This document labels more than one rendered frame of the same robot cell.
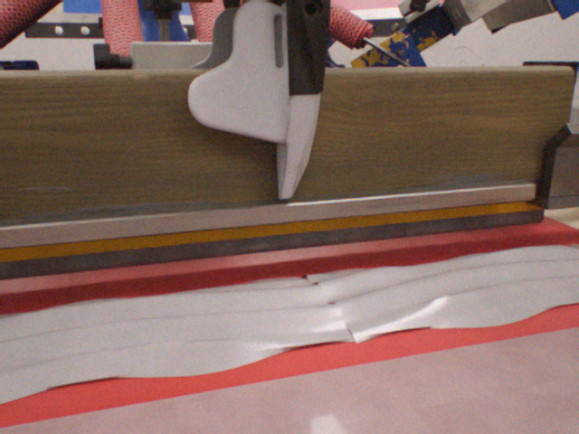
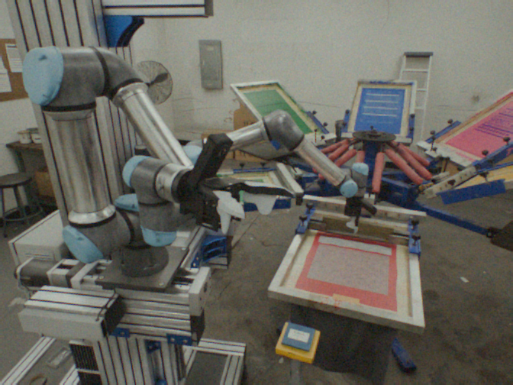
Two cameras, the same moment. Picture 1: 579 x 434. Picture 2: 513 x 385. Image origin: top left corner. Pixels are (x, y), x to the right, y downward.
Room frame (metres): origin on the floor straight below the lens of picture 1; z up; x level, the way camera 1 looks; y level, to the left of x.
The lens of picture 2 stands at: (-1.30, -0.55, 1.92)
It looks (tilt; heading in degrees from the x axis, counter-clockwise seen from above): 24 degrees down; 37
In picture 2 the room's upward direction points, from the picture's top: straight up
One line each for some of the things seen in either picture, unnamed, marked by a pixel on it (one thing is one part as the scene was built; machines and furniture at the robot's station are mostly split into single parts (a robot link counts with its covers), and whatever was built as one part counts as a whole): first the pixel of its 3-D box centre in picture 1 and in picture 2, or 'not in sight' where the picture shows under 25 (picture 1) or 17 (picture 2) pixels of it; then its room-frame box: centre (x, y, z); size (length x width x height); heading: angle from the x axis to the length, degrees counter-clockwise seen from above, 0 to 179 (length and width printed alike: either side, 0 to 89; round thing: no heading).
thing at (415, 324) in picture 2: not in sight; (351, 256); (0.10, -0.06, 0.97); 0.79 x 0.58 x 0.04; 17
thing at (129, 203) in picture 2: not in sight; (136, 217); (-0.77, 0.31, 1.42); 0.13 x 0.12 x 0.14; 2
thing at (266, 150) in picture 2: not in sight; (301, 165); (1.26, 0.90, 0.91); 1.34 x 0.40 x 0.08; 77
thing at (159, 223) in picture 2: not in sight; (163, 215); (-0.87, 0.04, 1.56); 0.11 x 0.08 x 0.11; 2
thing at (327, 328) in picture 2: not in sight; (338, 338); (-0.18, -0.15, 0.74); 0.45 x 0.03 x 0.43; 107
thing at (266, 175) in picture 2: not in sight; (246, 176); (0.45, 0.87, 1.05); 1.08 x 0.61 x 0.23; 137
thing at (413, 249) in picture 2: not in sight; (412, 241); (0.41, -0.26, 0.98); 0.30 x 0.05 x 0.07; 17
